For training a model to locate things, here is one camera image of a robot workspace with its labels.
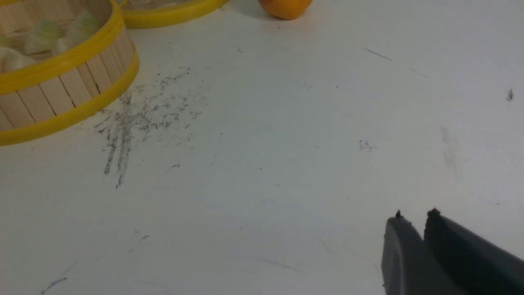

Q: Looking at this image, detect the green dumpling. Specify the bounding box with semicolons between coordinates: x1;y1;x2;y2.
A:
51;9;101;56
24;17;64;55

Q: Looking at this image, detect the bamboo steamer tray yellow rim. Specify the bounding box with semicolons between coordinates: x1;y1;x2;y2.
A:
0;0;139;146

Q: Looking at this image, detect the bamboo steamer lid yellow rim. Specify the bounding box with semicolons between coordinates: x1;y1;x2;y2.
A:
120;0;227;29

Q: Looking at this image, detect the orange toy fruit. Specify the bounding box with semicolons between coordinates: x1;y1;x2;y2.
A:
258;0;313;20

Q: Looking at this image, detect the white dumpling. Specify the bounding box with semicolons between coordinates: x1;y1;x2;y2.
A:
0;47;37;73

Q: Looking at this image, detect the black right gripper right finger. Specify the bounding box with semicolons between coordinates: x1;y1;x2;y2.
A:
424;209;524;295

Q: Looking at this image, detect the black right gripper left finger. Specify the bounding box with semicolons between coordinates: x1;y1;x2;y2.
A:
381;211;467;295

